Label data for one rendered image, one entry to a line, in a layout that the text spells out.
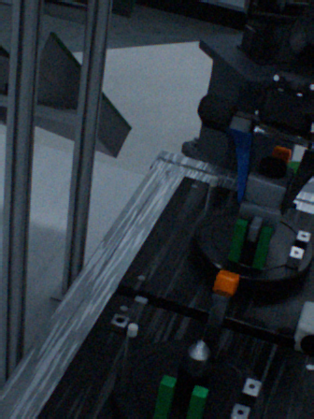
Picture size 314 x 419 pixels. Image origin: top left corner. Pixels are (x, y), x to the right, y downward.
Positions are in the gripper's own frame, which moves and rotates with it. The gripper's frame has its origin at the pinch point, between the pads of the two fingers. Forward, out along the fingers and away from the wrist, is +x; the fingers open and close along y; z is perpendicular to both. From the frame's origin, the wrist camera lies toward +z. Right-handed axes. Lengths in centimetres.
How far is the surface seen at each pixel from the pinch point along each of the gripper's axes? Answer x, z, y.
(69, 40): -77, -253, -119
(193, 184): 0.9, -15.8, -10.2
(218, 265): 10.4, -1.9, -2.8
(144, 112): -13, -49, -27
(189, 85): -22, -60, -23
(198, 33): -104, -285, -72
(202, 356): 19.5, 16.7, 0.2
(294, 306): 12.3, -2.8, 6.5
